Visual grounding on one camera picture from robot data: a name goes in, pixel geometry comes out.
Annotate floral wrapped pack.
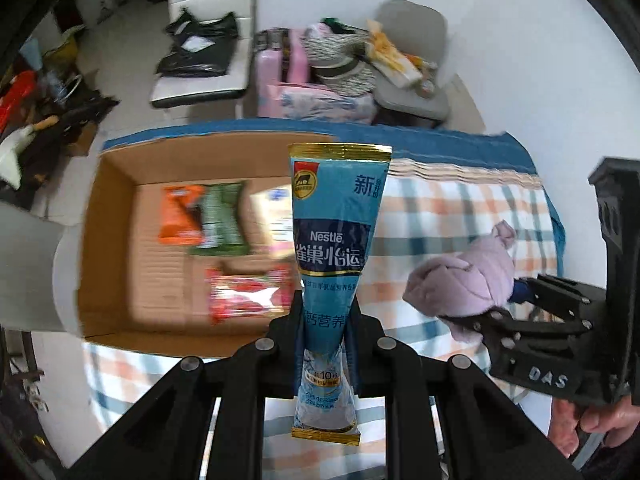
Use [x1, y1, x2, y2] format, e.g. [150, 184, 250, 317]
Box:
[267, 82, 377, 125]

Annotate grey padded chair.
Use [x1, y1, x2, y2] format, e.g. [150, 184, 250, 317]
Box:
[372, 0, 451, 121]

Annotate pink suitcase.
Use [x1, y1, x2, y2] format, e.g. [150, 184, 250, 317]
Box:
[255, 29, 311, 120]

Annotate person's right hand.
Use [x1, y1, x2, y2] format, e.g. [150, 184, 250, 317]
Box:
[550, 392, 640, 458]

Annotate red plastic bag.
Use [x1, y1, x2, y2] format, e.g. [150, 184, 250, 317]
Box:
[0, 71, 38, 131]

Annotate cardboard box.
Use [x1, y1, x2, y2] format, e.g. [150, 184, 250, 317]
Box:
[77, 130, 341, 358]

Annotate patterned tote bag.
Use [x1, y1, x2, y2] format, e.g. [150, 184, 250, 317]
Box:
[302, 20, 377, 96]

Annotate white goose plush toy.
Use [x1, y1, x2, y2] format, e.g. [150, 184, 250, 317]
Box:
[0, 115, 61, 191]

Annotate green snack packet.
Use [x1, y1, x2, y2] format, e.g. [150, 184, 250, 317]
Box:
[187, 181, 251, 257]

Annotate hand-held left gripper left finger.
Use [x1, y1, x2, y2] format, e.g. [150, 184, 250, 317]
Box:
[65, 310, 306, 480]

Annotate yellow and white bag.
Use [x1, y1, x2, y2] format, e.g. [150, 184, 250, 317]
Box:
[365, 19, 436, 86]

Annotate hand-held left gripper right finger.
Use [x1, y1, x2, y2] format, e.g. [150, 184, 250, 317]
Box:
[345, 310, 576, 480]

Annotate red snack packet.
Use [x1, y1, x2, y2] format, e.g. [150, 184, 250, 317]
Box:
[205, 266, 296, 325]

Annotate black plastic bag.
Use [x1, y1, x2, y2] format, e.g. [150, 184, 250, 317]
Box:
[156, 7, 238, 78]

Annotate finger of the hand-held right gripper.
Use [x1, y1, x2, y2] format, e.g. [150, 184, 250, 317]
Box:
[440, 310, 591, 348]
[510, 274, 596, 311]

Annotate blue drink powder sachet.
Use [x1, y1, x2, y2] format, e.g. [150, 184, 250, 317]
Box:
[289, 142, 393, 447]

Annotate grey shell chair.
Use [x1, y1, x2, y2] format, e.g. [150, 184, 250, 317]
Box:
[0, 200, 83, 333]

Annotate orange snack packet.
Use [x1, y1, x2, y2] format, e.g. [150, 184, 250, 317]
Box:
[157, 185, 206, 246]

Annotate purple socks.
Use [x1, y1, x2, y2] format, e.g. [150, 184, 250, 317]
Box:
[402, 220, 518, 341]

